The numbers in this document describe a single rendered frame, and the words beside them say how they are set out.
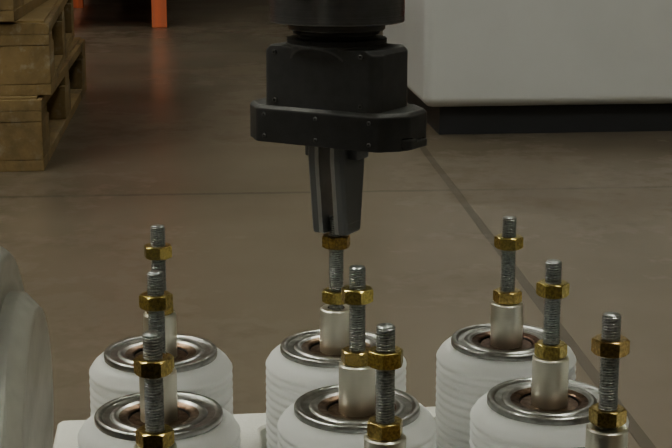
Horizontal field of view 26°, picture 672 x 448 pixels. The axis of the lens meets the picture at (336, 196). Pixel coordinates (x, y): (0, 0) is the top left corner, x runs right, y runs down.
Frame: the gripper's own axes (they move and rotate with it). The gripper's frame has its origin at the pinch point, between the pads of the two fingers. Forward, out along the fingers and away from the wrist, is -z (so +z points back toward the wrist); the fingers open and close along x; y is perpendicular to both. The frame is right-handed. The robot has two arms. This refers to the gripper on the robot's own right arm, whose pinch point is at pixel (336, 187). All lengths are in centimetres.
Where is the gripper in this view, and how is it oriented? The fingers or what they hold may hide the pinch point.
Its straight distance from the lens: 96.5
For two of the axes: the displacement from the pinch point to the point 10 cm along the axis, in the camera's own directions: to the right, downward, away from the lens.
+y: 5.0, -1.8, 8.5
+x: 8.7, 1.0, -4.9
